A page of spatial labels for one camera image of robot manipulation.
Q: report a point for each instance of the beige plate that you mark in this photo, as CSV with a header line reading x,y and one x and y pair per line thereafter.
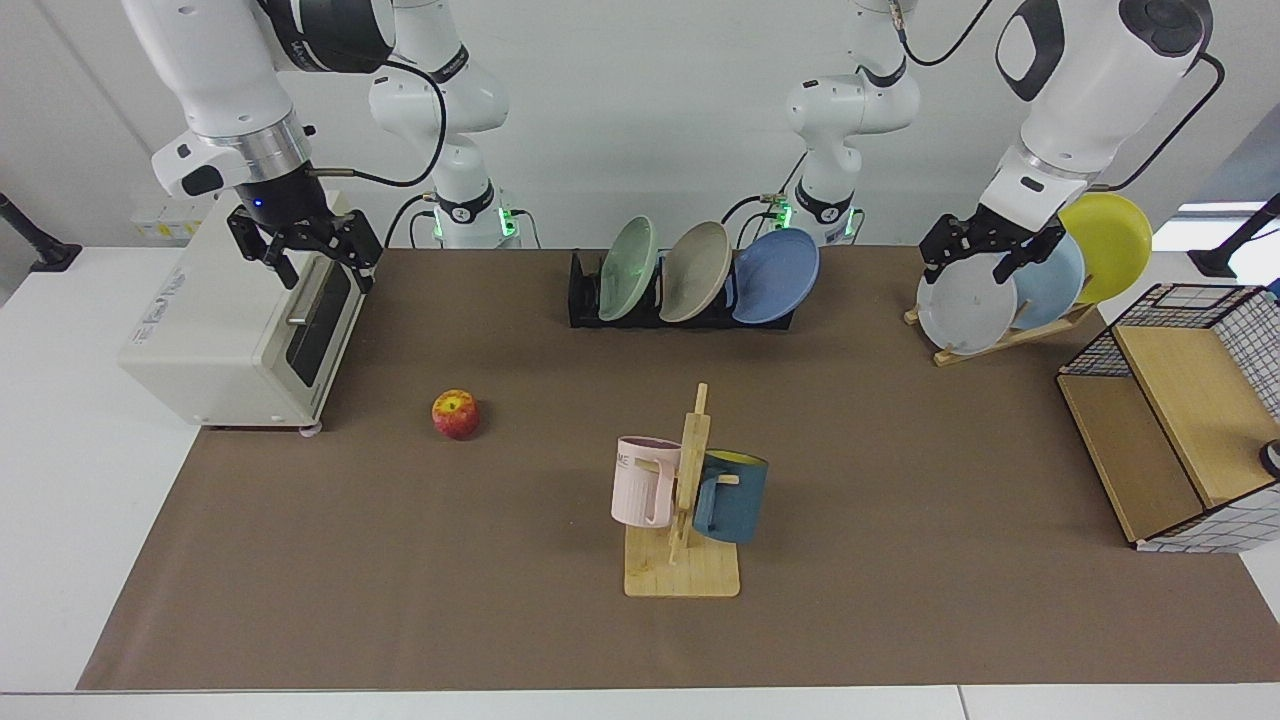
x,y
695,270

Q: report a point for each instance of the black camera stand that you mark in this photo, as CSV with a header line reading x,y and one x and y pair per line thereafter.
x,y
1215,263
50,256

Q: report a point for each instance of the yellow plate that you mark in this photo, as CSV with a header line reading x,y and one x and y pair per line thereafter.
x,y
1110,245

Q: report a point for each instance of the pale toaster oven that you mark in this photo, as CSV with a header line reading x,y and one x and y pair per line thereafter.
x,y
220,340

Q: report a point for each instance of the wooden plate stand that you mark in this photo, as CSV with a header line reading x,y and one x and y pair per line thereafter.
x,y
1040,330

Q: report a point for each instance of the pale grey plate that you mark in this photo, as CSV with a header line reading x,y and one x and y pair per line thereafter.
x,y
965,312

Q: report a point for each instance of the dark round object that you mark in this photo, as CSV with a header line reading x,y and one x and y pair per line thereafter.
x,y
1272,458

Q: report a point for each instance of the pink cup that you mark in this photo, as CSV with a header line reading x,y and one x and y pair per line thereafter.
x,y
640,485

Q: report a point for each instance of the white wall socket strip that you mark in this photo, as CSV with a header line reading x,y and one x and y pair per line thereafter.
x,y
165,222

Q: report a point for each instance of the black dish rack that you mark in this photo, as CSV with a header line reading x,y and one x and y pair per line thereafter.
x,y
585,300

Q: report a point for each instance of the red yellow apple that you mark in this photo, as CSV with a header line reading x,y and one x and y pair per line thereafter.
x,y
455,415

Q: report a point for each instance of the dark blue cup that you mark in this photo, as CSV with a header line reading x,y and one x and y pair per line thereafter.
x,y
735,500

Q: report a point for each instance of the brown table cloth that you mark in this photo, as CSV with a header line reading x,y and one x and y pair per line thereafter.
x,y
400,560

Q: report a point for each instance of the light blue plate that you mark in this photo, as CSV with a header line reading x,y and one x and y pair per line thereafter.
x,y
1055,292

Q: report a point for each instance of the pale green plate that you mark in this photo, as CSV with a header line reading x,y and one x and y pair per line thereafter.
x,y
628,265

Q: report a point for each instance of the wooden cup stand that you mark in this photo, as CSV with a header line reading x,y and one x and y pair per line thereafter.
x,y
690,572

